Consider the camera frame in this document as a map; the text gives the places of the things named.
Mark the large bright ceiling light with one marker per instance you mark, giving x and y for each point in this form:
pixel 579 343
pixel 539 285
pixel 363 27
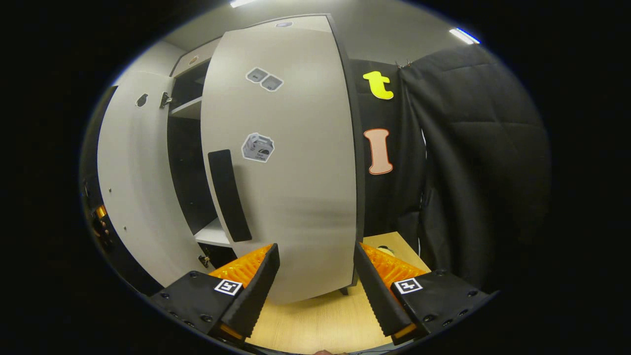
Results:
pixel 241 2

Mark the grey shoe cabinet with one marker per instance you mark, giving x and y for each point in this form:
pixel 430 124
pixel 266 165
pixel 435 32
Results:
pixel 185 187

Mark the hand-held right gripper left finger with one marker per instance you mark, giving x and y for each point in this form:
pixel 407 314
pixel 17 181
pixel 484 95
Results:
pixel 254 296

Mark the grey cabinet drawer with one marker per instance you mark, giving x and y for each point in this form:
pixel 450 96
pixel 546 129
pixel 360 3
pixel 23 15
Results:
pixel 194 56

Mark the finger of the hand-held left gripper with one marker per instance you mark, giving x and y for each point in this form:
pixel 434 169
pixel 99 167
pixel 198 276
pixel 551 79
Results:
pixel 101 212

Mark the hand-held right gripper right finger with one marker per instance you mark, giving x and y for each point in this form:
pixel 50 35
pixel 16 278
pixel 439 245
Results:
pixel 377 291

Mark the long ceiling light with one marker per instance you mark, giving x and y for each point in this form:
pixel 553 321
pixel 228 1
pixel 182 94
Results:
pixel 463 35

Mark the yellow plush toy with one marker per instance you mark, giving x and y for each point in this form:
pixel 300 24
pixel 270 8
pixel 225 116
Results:
pixel 385 250

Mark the black backdrop cloth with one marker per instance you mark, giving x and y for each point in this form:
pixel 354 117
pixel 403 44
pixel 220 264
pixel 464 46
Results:
pixel 483 162

